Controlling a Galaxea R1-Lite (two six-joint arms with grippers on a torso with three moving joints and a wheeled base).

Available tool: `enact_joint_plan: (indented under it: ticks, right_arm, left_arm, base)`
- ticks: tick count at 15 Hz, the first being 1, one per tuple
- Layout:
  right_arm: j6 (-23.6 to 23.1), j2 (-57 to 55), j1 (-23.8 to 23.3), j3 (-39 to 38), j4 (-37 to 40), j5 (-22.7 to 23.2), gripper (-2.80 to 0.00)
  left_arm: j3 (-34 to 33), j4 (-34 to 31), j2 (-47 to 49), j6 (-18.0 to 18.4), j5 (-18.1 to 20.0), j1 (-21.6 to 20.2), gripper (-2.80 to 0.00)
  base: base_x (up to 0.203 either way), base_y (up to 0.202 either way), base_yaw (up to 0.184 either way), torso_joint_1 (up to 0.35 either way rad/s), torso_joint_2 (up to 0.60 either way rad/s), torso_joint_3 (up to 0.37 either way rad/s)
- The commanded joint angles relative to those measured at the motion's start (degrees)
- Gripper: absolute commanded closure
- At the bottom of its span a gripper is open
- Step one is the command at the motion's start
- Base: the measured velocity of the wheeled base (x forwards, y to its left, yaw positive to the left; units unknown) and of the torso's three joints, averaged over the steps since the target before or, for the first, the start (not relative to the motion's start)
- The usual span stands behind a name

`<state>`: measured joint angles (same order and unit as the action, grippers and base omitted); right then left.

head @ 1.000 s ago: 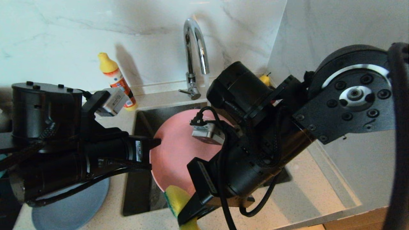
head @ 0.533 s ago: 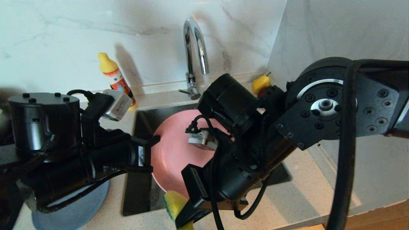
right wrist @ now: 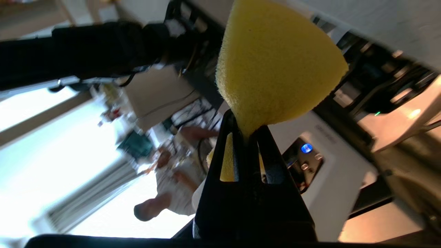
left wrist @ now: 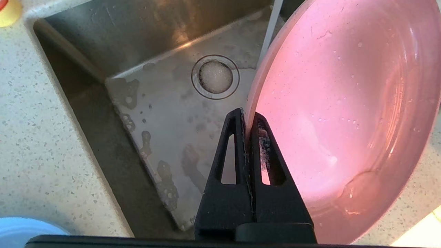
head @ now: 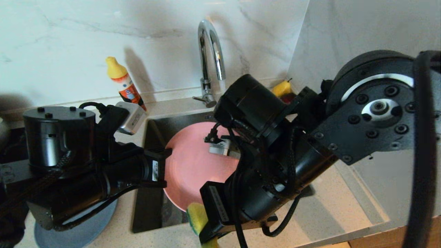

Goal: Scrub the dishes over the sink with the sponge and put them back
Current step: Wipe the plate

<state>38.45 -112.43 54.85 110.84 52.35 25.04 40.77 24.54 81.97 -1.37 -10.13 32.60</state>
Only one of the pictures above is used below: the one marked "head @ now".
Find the pink plate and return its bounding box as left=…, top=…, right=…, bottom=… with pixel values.
left=164, top=121, right=242, bottom=212

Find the thick smooth black cable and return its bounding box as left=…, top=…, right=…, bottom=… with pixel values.
left=207, top=50, right=441, bottom=248

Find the blue plate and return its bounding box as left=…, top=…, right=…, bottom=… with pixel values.
left=34, top=198, right=118, bottom=248

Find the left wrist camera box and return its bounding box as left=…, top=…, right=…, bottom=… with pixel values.
left=115, top=102, right=147, bottom=135

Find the stainless steel sink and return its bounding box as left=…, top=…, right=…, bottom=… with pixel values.
left=133, top=110, right=314, bottom=234

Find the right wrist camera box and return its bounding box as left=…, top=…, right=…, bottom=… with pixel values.
left=205, top=138, right=242, bottom=159

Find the yellow sponge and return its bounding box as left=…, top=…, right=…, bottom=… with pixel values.
left=186, top=203, right=219, bottom=248

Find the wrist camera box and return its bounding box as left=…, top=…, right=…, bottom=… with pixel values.
left=205, top=138, right=242, bottom=159
left=115, top=102, right=147, bottom=135

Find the thick black braided hose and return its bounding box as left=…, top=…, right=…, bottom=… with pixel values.
left=0, top=152, right=74, bottom=221
left=262, top=196, right=304, bottom=237

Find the chrome gooseneck faucet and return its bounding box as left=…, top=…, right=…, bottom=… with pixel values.
left=192, top=19, right=227, bottom=108

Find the black glass cooktop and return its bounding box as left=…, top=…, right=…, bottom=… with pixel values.
left=0, top=127, right=28, bottom=166

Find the orange dish soap bottle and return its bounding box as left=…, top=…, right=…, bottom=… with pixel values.
left=105, top=56, right=147, bottom=111

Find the yellow pear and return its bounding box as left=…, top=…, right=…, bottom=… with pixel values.
left=271, top=80, right=293, bottom=97

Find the wooden cabinet panel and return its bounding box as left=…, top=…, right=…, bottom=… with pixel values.
left=348, top=224, right=441, bottom=248

